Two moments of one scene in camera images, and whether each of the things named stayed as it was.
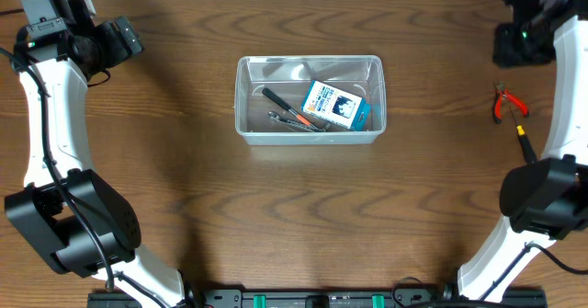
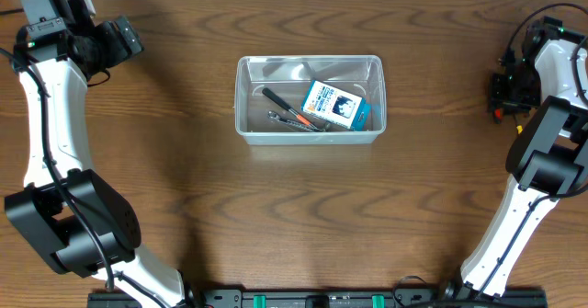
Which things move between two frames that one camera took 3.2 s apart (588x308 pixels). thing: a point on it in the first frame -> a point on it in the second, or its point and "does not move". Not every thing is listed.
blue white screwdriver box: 336,107 does not move
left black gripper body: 109,51 does not move
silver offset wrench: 276,117 does not move
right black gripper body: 535,44 -> 521,91
